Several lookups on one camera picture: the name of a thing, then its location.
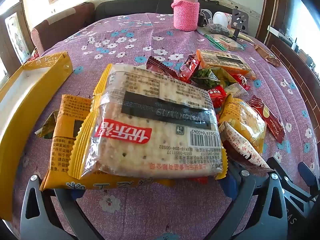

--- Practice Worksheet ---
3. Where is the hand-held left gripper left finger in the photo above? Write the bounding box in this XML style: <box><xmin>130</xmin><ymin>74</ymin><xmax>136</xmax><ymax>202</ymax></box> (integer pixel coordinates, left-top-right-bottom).
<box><xmin>19</xmin><ymin>175</ymin><xmax>105</xmax><ymax>240</ymax></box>

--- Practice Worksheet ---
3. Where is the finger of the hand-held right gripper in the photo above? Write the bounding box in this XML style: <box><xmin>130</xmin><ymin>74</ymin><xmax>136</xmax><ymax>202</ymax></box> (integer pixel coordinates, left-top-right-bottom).
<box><xmin>298</xmin><ymin>161</ymin><xmax>317</xmax><ymax>189</ymax></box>
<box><xmin>267</xmin><ymin>157</ymin><xmax>313</xmax><ymax>201</ymax></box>

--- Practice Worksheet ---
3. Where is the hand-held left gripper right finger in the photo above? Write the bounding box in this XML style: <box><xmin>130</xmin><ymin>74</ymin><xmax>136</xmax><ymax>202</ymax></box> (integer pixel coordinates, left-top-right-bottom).
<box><xmin>207</xmin><ymin>164</ymin><xmax>290</xmax><ymax>240</ymax></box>

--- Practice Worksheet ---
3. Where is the orange cracker packet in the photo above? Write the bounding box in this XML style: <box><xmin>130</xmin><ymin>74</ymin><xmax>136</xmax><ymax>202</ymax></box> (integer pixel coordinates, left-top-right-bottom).
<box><xmin>40</xmin><ymin>94</ymin><xmax>175</xmax><ymax>192</ymax></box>

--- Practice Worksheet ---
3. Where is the dark red snack packet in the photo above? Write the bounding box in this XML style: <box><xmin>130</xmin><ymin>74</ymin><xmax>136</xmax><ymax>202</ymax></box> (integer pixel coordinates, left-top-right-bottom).
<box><xmin>247</xmin><ymin>95</ymin><xmax>286</xmax><ymax>142</ymax></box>

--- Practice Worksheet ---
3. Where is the yellow sandwich cracker packet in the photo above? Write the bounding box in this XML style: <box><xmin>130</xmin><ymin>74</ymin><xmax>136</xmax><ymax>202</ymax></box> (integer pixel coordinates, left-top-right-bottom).
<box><xmin>218</xmin><ymin>94</ymin><xmax>267</xmax><ymax>153</ymax></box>

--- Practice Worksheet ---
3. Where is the green and gold small packet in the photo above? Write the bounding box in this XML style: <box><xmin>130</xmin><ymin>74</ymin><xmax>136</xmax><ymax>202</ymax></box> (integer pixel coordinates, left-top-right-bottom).
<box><xmin>34</xmin><ymin>110</ymin><xmax>60</xmax><ymax>140</ymax></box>

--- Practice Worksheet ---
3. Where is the yellow cardboard box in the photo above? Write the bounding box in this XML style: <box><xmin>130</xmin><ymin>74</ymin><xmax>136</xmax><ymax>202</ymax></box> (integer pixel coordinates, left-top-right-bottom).
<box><xmin>0</xmin><ymin>51</ymin><xmax>73</xmax><ymax>222</ymax></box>

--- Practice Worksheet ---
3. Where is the large clear cracker packet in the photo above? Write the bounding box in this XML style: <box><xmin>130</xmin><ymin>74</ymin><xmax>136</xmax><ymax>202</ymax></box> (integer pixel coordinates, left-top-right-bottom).
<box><xmin>69</xmin><ymin>64</ymin><xmax>229</xmax><ymax>180</ymax></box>

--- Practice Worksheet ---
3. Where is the white red-patterned snack packet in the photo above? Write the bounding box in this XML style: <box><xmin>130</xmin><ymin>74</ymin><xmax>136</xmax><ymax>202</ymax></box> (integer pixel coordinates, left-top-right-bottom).
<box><xmin>218</xmin><ymin>121</ymin><xmax>272</xmax><ymax>173</ymax></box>

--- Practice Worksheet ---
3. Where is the pale snack packet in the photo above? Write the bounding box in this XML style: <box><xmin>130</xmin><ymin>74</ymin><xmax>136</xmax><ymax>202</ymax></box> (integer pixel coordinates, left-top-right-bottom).
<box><xmin>224</xmin><ymin>82</ymin><xmax>249</xmax><ymax>98</ymax></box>

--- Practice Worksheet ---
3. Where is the yellow-green snack packet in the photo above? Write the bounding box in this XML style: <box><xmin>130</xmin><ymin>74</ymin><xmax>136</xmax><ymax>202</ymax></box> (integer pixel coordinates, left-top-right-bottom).
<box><xmin>212</xmin><ymin>66</ymin><xmax>238</xmax><ymax>88</ymax></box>

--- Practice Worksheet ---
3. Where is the green candy packet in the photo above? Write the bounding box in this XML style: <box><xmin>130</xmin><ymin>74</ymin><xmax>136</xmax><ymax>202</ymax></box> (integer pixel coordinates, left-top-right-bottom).
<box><xmin>191</xmin><ymin>69</ymin><xmax>221</xmax><ymax>90</ymax></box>

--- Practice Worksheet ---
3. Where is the red foil candy packet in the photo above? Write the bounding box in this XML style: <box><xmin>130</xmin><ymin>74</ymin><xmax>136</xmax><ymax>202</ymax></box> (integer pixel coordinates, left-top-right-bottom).
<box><xmin>179</xmin><ymin>54</ymin><xmax>202</xmax><ymax>83</ymax></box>

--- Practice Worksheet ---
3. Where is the brown snack packet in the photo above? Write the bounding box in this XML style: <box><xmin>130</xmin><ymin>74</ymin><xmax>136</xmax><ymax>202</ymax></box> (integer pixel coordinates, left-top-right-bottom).
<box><xmin>253</xmin><ymin>44</ymin><xmax>282</xmax><ymax>67</ymax></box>

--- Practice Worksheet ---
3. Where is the orange-edged clear cracker packet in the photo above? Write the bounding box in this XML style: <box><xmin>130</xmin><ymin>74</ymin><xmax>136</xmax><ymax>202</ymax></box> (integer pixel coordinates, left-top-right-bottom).
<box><xmin>196</xmin><ymin>49</ymin><xmax>257</xmax><ymax>80</ymax></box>

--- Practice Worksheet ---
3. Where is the green-edged clear cracker packet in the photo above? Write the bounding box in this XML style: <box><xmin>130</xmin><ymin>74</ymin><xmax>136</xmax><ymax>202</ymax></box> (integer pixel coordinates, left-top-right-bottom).
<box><xmin>204</xmin><ymin>33</ymin><xmax>245</xmax><ymax>52</ymax></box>

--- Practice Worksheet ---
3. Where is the dark plastic bag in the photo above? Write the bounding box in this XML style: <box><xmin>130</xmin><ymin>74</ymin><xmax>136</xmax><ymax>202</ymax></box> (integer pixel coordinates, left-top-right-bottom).
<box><xmin>207</xmin><ymin>23</ymin><xmax>231</xmax><ymax>37</ymax></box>

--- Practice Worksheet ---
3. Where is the black phone stand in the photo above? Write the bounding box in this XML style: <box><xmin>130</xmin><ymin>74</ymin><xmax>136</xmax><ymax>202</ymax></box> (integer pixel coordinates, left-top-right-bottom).
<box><xmin>231</xmin><ymin>8</ymin><xmax>249</xmax><ymax>37</ymax></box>

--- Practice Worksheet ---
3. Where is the glass jar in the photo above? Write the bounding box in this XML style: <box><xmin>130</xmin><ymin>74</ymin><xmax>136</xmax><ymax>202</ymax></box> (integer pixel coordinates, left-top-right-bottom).
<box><xmin>199</xmin><ymin>9</ymin><xmax>213</xmax><ymax>27</ymax></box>

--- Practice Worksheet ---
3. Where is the maroon armchair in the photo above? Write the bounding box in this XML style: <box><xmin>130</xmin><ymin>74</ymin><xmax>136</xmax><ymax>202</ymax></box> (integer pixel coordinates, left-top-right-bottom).
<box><xmin>30</xmin><ymin>2</ymin><xmax>96</xmax><ymax>56</ymax></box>

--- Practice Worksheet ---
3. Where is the wooden door with glass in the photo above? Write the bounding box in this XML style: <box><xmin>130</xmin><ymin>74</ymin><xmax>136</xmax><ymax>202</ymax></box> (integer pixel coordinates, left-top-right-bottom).
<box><xmin>0</xmin><ymin>0</ymin><xmax>34</xmax><ymax>73</ymax></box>

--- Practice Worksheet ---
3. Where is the purple floral tablecloth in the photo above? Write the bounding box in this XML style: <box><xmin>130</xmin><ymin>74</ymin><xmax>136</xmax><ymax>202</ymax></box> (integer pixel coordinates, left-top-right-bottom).
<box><xmin>0</xmin><ymin>12</ymin><xmax>318</xmax><ymax>240</ymax></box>

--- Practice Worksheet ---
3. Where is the pink thermos with knitted sleeve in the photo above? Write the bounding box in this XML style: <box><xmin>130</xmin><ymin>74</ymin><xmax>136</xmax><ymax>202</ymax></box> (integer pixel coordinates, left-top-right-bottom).
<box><xmin>171</xmin><ymin>0</ymin><xmax>200</xmax><ymax>32</ymax></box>

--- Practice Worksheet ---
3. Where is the black sofa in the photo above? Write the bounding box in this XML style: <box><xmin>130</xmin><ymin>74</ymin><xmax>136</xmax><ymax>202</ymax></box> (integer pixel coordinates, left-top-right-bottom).
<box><xmin>94</xmin><ymin>0</ymin><xmax>218</xmax><ymax>22</ymax></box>

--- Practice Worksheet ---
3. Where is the wooden door frame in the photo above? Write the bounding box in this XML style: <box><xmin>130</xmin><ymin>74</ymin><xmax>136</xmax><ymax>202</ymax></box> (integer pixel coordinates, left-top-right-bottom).
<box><xmin>255</xmin><ymin>0</ymin><xmax>285</xmax><ymax>43</ymax></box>

